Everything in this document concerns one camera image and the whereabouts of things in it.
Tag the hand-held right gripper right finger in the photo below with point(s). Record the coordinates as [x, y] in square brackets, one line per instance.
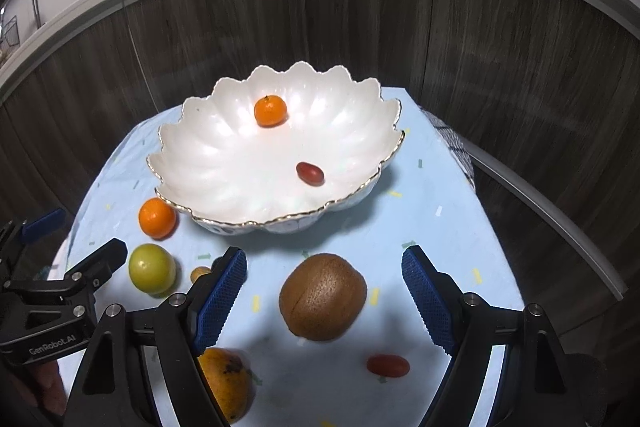
[430, 302]

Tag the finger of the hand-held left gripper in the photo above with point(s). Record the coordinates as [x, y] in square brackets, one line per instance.
[100, 264]
[45, 222]

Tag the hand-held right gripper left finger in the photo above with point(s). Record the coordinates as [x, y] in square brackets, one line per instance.
[220, 297]

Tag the small brown longan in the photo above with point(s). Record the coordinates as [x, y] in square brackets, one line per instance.
[200, 275]

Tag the green round fruit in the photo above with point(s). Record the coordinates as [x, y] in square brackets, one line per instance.
[152, 269]

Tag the oblong potato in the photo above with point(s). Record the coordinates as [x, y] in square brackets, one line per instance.
[230, 382]

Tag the brown kiwi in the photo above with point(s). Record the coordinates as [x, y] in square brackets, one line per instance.
[322, 297]

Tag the white scalloped bowl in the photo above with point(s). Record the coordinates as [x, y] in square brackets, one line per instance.
[240, 157]

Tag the large mandarin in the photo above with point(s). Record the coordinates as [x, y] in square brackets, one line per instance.
[157, 218]

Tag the red date on table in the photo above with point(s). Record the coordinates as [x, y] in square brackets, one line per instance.
[388, 365]

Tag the light blue patterned tablecloth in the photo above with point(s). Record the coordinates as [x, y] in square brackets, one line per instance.
[350, 232]

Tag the grey trim strip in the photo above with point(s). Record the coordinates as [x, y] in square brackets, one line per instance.
[550, 219]

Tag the red grape tomato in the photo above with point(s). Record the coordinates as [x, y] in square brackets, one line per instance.
[310, 173]

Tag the small mandarin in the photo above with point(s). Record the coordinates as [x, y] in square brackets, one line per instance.
[270, 111]

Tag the dark wood cabinet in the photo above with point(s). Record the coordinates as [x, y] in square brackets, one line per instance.
[350, 17]

